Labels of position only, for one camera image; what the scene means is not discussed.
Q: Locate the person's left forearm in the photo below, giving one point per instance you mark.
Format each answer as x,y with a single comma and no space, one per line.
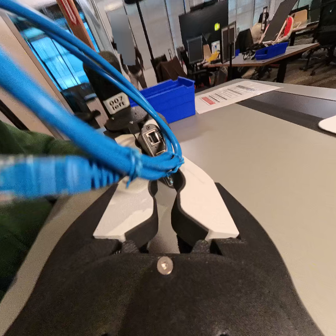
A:
26,143

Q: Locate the wooden post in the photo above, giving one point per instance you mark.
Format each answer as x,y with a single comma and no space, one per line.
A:
76,23

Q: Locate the blue plastic bin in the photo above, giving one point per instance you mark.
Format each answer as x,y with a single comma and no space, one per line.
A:
173,102
273,49

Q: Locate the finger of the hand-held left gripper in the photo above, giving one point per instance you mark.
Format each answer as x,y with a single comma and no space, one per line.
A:
126,143

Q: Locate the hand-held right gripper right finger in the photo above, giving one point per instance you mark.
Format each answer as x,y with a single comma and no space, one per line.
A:
207,207

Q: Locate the large black monitor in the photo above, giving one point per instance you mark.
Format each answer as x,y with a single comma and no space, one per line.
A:
202,18

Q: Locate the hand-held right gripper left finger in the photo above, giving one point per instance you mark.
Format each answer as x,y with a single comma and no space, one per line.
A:
126,210

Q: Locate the laminated paper sheet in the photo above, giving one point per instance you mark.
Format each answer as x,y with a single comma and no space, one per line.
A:
236,93

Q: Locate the black ethernet switch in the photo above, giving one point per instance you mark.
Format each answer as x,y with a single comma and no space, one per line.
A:
152,147

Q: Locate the green hoodie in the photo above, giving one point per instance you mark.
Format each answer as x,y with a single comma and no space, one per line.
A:
15,236

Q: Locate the instruction board on white stand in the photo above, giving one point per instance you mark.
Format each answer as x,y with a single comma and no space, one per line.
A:
328,124

